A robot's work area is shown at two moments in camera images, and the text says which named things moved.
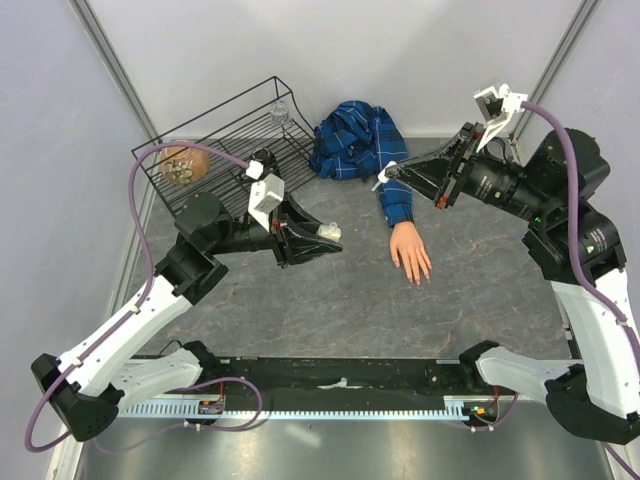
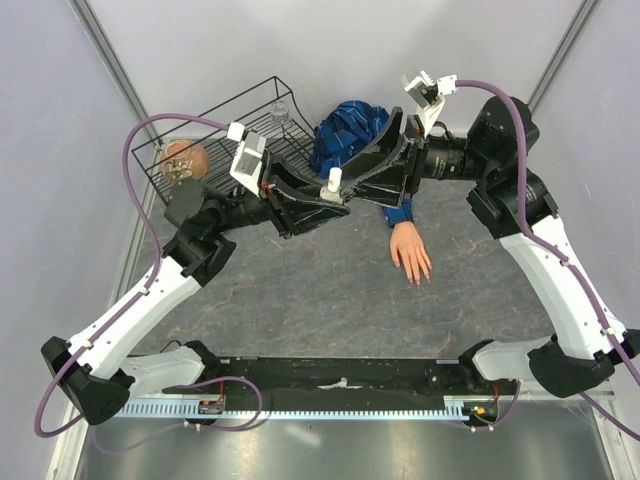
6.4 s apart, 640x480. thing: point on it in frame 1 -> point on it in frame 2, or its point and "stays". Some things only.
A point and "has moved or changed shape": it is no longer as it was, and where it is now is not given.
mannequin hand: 406,239 stays
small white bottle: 381,176 has moved or changed shape
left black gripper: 290,248 -> 307,214
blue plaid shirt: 356,140 stays
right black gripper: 426,173 -> 386,187
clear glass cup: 280,113 stays
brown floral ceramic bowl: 184,165 stays
